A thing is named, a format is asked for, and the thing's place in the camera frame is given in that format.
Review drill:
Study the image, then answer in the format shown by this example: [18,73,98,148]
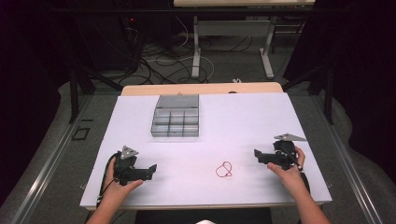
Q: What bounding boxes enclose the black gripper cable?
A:
[279,147,312,194]
[95,154,120,210]

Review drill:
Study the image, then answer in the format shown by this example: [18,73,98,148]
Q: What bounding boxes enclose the person's dark clothing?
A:
[134,206,274,224]

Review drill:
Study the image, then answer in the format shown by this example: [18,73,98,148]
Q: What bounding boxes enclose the person's right hand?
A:
[266,146,306,200]

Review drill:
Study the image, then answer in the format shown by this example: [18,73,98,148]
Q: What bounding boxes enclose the dark device with red light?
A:
[120,14,142,71]

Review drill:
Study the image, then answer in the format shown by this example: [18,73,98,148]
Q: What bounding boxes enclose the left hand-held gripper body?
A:
[113,145,148,187]

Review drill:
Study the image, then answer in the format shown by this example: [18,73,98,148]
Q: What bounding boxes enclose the clear plastic compartment box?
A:
[149,93,201,138]

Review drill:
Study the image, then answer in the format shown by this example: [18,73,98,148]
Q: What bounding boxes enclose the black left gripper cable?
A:
[95,154,120,210]

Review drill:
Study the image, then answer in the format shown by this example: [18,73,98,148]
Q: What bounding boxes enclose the white metal desk frame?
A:
[173,0,316,80]

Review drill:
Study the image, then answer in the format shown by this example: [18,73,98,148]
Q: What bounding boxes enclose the person's left hand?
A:
[102,156,145,207]

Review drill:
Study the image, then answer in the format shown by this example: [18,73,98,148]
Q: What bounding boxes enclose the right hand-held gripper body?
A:
[266,133,308,171]

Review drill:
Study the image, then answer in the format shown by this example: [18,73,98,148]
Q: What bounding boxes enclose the red rubber band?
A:
[215,161,233,179]

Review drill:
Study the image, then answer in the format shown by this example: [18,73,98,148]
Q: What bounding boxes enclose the metal floor rail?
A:
[306,92,386,224]
[8,92,94,224]

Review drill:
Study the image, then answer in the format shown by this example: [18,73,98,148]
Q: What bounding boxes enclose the tangle of floor cables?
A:
[124,15,260,86]

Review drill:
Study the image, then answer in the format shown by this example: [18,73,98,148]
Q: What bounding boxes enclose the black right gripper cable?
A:
[279,147,312,194]

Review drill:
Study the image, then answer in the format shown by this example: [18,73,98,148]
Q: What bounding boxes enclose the white table cover sheet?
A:
[79,91,333,209]

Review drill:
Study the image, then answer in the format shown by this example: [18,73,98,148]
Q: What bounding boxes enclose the black metal stand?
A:
[280,65,334,126]
[68,66,124,125]

